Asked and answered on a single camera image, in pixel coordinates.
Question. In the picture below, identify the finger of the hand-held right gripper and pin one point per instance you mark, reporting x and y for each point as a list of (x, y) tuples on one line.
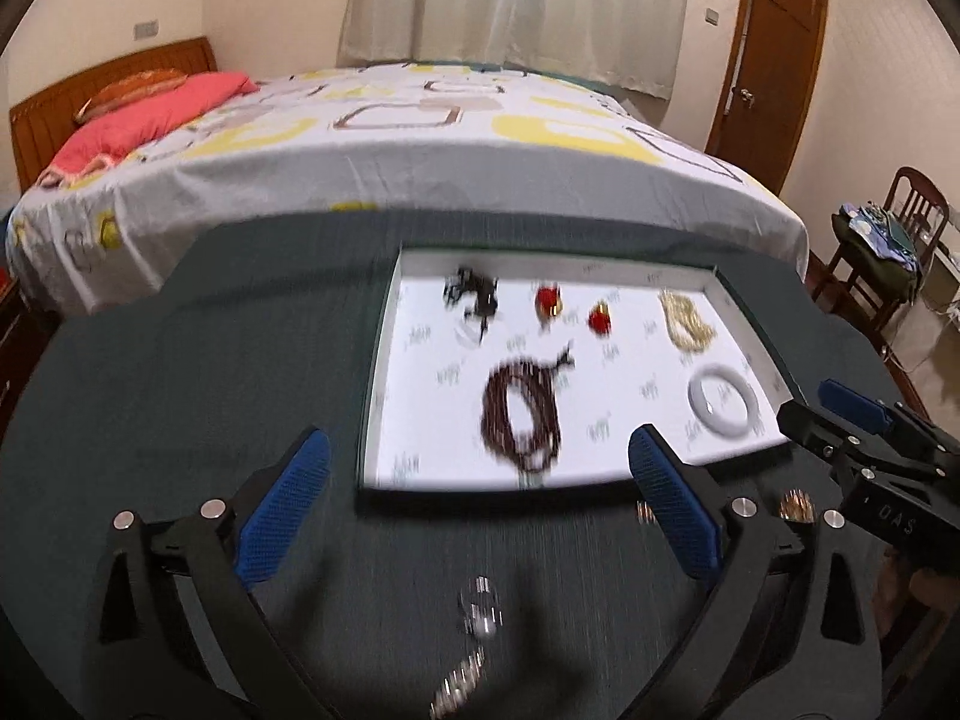
[(825, 431), (855, 399)]

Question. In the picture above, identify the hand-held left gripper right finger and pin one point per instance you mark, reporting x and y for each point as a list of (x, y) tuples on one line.
[(671, 502)]

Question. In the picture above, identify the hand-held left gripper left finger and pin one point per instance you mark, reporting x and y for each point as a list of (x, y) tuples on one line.
[(285, 510)]

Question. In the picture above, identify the white jade bangle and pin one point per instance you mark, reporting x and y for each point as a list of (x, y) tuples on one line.
[(701, 409)]

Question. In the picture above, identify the shallow white-lined tray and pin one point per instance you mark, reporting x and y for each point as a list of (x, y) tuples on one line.
[(615, 420)]

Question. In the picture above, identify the red bead earring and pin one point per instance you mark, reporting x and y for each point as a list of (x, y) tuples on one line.
[(601, 319), (549, 300)]

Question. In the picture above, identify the flower rhinestone brooch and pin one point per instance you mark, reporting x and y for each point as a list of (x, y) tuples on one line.
[(481, 607)]

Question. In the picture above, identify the black bead ornament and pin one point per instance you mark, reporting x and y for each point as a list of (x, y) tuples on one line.
[(472, 289)]

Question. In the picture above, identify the pile of clothes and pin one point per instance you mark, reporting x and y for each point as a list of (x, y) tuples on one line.
[(877, 255)]

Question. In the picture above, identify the dark wooden chair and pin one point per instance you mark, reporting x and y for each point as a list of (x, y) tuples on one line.
[(919, 195)]

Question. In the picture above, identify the dark wooden nightstand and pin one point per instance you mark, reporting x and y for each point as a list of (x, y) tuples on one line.
[(19, 345)]

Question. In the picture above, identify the bed with patterned sheet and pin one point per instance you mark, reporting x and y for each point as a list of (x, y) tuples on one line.
[(390, 180)]

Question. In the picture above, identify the brown wooden door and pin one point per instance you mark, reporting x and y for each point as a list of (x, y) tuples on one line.
[(780, 60)]

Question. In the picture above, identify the pink pillow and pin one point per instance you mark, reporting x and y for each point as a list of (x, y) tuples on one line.
[(150, 120)]

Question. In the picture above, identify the orange pillow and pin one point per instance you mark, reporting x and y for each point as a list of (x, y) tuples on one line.
[(131, 90)]

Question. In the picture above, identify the wooden headboard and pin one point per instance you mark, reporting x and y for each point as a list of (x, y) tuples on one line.
[(45, 116)]

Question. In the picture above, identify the striped white curtain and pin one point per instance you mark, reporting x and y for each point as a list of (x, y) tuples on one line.
[(525, 7)]

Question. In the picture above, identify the grey wall socket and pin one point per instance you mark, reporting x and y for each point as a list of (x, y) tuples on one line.
[(146, 29)]

